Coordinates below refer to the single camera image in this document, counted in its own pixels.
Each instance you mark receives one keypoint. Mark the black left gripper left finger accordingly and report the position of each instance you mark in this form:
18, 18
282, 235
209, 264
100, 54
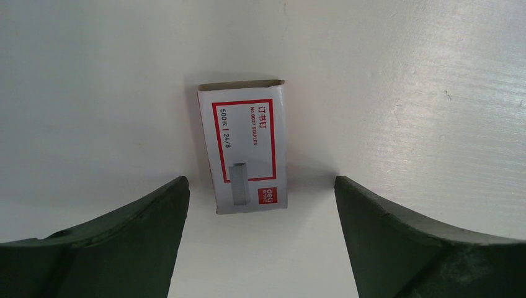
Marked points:
128, 252

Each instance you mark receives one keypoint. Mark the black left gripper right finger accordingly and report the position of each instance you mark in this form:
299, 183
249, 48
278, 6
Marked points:
397, 252

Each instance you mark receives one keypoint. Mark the red white staple box sleeve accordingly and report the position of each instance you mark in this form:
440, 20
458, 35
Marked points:
245, 135

